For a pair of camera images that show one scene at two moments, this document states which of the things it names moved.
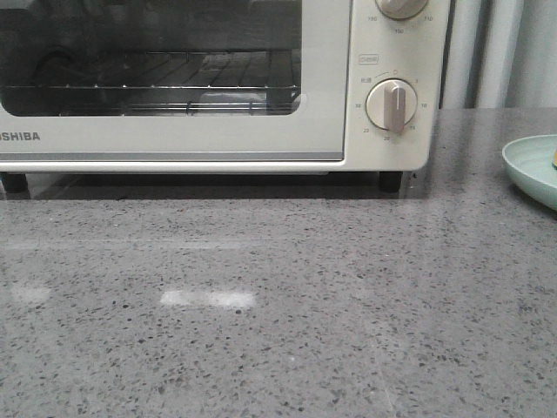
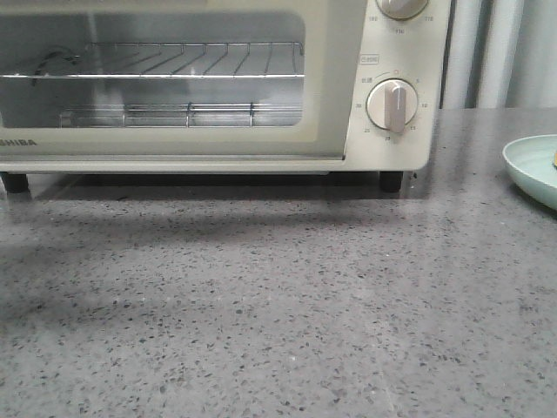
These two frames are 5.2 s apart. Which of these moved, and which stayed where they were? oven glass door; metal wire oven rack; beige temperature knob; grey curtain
Moved: metal wire oven rack
Stayed: oven glass door; grey curtain; beige temperature knob
